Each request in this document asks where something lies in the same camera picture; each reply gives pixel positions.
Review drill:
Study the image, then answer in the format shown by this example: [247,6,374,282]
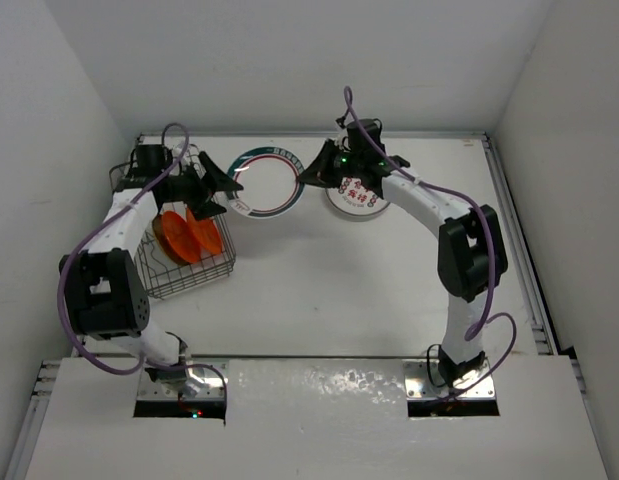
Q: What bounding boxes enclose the white plate green red rim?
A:
[225,146,305,220]

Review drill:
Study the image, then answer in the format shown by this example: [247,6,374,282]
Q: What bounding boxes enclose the metal base plate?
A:
[402,357,496,402]
[137,364,228,403]

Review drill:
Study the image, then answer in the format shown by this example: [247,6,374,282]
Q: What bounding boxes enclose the white plate red characters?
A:
[325,177,389,221]

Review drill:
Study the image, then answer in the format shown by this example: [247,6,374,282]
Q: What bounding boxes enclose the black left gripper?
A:
[160,152,241,219]

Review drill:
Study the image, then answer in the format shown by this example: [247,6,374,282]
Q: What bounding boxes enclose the large orange plate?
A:
[161,211,201,264]

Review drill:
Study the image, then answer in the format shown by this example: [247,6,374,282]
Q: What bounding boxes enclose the small orange plate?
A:
[185,208,223,255]

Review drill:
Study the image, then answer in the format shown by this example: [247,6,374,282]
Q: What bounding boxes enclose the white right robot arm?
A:
[297,119,508,387]

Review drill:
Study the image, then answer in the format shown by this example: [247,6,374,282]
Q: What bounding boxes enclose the metal wire dish rack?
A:
[112,144,236,299]

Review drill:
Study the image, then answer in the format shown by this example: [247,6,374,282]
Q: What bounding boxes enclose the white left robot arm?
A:
[57,144,243,374]

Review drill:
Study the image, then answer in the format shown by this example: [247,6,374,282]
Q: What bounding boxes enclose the olive brown plate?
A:
[152,215,180,264]

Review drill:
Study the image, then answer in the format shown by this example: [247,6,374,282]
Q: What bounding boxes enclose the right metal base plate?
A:
[402,357,496,402]

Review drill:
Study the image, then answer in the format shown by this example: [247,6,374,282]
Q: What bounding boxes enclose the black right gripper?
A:
[300,137,365,188]

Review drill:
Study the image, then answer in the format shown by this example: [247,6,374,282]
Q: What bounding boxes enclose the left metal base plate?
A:
[137,364,228,403]

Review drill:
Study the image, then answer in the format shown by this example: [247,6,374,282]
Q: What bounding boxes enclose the white front foam board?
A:
[27,356,606,479]

